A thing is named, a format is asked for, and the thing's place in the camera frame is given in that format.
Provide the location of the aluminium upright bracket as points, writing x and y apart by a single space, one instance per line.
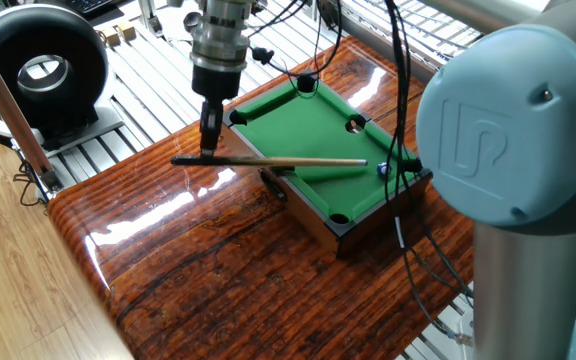
149 17

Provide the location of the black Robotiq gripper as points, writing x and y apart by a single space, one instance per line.
216 82

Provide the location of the mini green felt pool table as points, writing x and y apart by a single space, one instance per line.
308 130

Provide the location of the black keyboard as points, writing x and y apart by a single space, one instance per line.
85 5

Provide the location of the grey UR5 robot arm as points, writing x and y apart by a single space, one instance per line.
508 130

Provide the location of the white and blue pool ball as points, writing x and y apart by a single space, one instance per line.
382 171

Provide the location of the small wooden block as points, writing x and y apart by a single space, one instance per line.
110 36
127 30

